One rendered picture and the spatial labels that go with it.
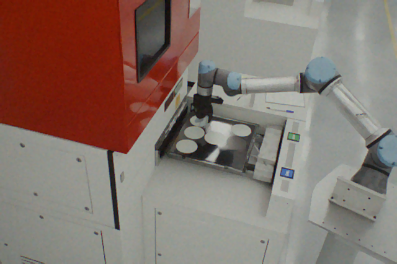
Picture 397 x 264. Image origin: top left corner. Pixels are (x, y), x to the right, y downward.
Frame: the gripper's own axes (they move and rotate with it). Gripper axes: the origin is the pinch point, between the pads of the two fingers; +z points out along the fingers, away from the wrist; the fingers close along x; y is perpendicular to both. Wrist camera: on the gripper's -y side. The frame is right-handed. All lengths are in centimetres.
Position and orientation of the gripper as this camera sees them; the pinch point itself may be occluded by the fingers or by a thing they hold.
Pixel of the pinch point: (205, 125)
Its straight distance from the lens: 198.8
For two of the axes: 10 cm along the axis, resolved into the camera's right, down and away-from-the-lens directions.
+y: -7.9, 3.3, -5.1
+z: -0.6, 7.9, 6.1
